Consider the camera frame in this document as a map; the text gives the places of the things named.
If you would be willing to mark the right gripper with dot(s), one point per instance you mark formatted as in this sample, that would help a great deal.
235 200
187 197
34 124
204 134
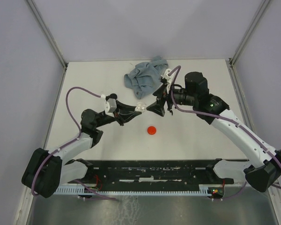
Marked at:
158 106

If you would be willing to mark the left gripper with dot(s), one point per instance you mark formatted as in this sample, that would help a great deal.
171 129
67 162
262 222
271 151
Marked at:
122 114

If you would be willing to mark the orange round charging case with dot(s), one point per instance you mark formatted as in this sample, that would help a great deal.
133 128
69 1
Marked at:
151 130

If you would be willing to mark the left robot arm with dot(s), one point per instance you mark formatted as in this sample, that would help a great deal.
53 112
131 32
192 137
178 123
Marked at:
47 169

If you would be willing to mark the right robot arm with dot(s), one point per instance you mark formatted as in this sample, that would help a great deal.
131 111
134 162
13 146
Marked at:
263 165

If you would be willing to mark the crumpled blue denim cloth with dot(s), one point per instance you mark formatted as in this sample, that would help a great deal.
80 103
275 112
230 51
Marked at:
145 78

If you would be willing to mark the small green circuit board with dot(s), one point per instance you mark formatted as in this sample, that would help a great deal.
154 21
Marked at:
217 192

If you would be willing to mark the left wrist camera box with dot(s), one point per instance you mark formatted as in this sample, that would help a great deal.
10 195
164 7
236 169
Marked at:
110 106

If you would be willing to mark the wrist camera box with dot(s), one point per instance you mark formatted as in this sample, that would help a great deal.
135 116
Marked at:
167 79
110 106

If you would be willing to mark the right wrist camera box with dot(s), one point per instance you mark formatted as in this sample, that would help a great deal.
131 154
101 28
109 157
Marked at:
167 79

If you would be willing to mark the white slotted cable duct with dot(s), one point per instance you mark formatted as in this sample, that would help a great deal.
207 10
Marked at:
80 190

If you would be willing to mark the aluminium frame post left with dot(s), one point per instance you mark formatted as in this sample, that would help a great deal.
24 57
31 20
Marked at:
46 31

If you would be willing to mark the aluminium frame post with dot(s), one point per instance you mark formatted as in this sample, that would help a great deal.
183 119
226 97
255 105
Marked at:
46 31
259 14

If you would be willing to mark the aluminium frame post right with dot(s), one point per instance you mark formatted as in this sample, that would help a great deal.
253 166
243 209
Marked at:
259 14

